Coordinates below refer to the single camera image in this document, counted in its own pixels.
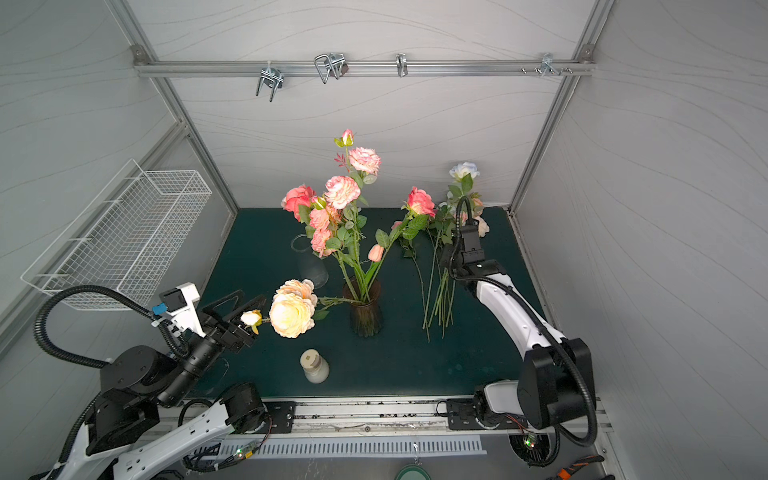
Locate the large pink rose stem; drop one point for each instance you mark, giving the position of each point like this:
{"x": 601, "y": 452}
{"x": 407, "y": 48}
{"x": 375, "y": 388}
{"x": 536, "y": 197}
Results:
{"x": 300, "y": 201}

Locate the pink carnation spray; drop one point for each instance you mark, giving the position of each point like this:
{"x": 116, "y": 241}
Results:
{"x": 332, "y": 237}

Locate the white blue rose stem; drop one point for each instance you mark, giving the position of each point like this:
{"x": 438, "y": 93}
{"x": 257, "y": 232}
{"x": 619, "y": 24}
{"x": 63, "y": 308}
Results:
{"x": 463, "y": 177}

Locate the white wire basket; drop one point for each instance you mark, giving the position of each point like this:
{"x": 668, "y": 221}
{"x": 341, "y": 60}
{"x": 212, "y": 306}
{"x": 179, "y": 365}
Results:
{"x": 126, "y": 238}

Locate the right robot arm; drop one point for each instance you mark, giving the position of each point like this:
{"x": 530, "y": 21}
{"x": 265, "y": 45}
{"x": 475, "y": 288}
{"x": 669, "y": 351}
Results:
{"x": 555, "y": 386}

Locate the white vented strip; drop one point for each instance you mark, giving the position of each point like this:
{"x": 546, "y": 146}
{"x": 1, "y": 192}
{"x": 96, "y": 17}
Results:
{"x": 415, "y": 447}

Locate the tall peach peony stem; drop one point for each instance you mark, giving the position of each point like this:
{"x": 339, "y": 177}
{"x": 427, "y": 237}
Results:
{"x": 295, "y": 309}

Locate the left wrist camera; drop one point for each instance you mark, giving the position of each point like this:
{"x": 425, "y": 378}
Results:
{"x": 177, "y": 311}

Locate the aluminium crossbar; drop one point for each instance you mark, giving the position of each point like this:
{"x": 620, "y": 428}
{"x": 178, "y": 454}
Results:
{"x": 357, "y": 68}

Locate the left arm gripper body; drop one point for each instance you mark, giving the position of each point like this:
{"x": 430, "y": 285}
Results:
{"x": 230, "y": 341}

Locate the metal u-bolt clamp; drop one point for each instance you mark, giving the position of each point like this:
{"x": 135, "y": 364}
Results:
{"x": 270, "y": 79}

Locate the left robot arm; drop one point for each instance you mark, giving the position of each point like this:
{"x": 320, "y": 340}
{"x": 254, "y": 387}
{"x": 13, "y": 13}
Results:
{"x": 141, "y": 381}

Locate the tall pink peony stem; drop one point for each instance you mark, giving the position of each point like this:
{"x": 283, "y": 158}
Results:
{"x": 344, "y": 192}

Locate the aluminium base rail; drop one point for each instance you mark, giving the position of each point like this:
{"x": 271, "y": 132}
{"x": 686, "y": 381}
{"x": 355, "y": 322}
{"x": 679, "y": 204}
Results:
{"x": 381, "y": 416}

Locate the small pink rose bunch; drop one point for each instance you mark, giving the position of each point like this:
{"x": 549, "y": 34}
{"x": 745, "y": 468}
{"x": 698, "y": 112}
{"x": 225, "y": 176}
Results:
{"x": 439, "y": 290}

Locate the pink ribbed glass vase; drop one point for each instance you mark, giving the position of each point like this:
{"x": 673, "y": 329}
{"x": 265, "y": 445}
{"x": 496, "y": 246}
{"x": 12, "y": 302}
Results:
{"x": 366, "y": 318}

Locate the clear ribbed glass vase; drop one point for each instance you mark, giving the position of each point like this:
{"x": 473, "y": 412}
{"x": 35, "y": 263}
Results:
{"x": 310, "y": 266}

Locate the pink bud stem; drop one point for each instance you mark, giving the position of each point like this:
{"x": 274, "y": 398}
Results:
{"x": 375, "y": 257}

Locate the cream capped bottle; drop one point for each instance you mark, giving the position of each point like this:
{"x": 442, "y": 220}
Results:
{"x": 316, "y": 368}

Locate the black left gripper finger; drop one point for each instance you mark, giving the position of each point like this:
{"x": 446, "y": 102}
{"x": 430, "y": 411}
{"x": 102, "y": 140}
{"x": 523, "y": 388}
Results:
{"x": 248, "y": 315}
{"x": 221, "y": 308}

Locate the green round lid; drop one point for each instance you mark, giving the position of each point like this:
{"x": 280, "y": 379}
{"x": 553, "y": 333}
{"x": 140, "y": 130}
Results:
{"x": 412, "y": 472}

